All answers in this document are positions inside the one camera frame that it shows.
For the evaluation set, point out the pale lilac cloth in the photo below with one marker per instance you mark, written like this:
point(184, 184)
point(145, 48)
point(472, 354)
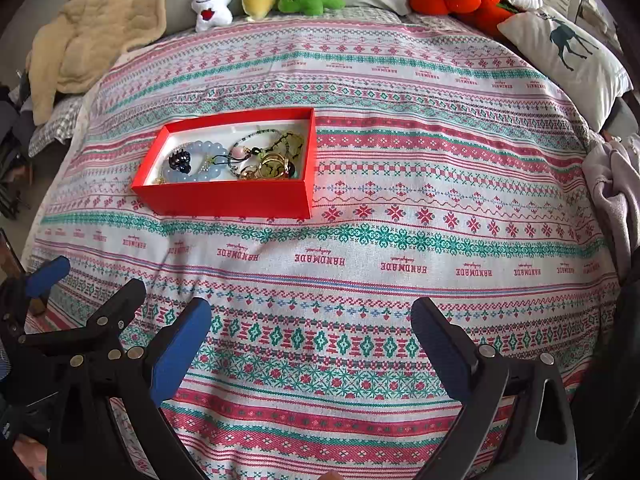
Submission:
point(615, 195)

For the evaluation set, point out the beige quilted blanket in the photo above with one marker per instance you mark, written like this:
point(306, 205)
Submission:
point(100, 25)

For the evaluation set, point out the white bunny plush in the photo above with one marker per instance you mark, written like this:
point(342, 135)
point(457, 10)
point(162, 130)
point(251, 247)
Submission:
point(212, 2)

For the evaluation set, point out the red jewelry box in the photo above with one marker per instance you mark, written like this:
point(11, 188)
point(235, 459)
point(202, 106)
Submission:
point(225, 200)

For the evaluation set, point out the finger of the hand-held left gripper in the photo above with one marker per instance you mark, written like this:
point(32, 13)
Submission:
point(47, 275)
point(120, 305)

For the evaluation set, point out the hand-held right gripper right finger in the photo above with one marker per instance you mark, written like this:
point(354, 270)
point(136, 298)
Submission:
point(440, 345)

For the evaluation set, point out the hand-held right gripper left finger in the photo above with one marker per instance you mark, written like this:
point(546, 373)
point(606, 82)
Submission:
point(180, 350)

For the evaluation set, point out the patterned pink green bedspread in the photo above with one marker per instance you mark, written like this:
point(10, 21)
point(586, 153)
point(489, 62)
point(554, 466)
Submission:
point(350, 260)

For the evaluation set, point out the white deer print pillow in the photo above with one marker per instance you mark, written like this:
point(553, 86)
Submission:
point(565, 50)

